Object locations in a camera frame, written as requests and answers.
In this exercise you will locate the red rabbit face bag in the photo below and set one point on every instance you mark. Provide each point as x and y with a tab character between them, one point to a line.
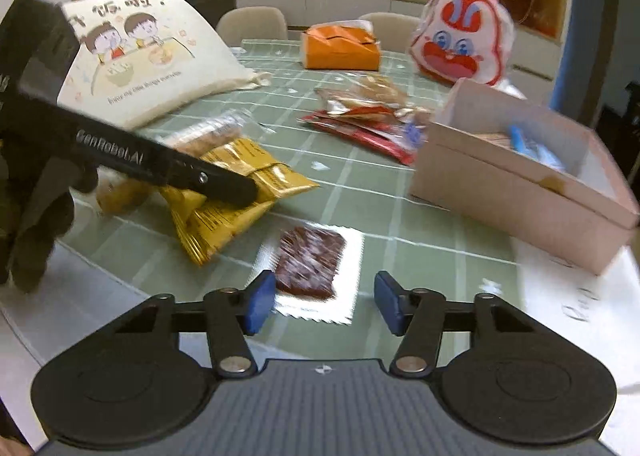
457	38

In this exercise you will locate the person's left hand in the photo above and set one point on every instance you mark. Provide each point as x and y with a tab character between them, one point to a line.
35	216

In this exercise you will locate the yellow snack packet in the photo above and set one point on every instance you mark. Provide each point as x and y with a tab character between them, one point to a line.
260	161
215	226

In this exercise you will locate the red spicy snack packet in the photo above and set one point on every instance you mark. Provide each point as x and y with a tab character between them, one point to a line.
360	111
370	138

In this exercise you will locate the cartoon print canvas bag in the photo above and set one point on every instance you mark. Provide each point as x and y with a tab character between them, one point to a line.
145	66

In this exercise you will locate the beige dining chair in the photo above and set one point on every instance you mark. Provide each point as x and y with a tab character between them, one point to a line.
385	21
250	23

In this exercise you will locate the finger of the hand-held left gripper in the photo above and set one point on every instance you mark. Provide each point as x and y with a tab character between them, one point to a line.
220	186

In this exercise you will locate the white script table mat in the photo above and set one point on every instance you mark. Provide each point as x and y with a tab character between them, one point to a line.
565	316

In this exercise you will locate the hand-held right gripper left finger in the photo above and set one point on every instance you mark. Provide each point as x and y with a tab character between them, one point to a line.
260	303

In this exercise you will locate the blue snack packet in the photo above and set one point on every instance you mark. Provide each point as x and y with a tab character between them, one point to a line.
532	146

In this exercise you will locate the orange tissue box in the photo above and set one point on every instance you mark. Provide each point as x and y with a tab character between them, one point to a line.
340	48

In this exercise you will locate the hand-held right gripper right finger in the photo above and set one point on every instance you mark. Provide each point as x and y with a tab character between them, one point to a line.
387	301

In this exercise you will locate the pastry clear packet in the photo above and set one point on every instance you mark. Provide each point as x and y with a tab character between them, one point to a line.
370	88

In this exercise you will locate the long bread clear packet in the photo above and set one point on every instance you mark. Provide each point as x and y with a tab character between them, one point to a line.
210	133

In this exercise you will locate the pink cardboard box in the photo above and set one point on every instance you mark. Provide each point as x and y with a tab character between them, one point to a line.
505	196

